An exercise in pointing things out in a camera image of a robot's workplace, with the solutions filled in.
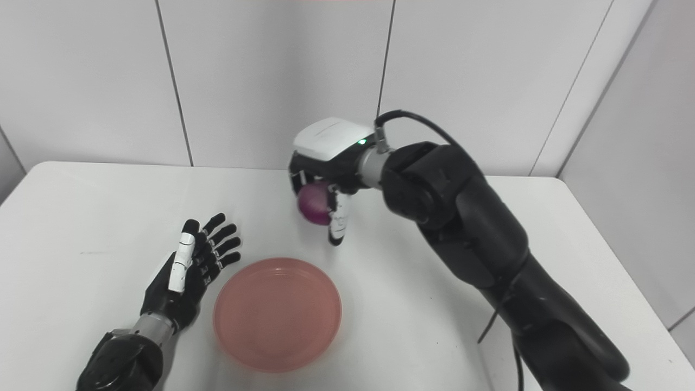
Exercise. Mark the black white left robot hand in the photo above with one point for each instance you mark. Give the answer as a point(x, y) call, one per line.
point(168, 298)

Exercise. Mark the pink round plate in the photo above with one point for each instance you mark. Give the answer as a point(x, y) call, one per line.
point(277, 315)

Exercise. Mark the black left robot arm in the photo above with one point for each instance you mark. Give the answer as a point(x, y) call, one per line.
point(122, 361)

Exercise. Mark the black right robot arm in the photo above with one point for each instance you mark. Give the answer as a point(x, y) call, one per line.
point(478, 239)

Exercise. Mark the purple red onion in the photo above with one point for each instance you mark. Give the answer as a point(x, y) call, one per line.
point(314, 203)

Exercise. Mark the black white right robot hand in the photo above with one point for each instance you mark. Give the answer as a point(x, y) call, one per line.
point(331, 144)

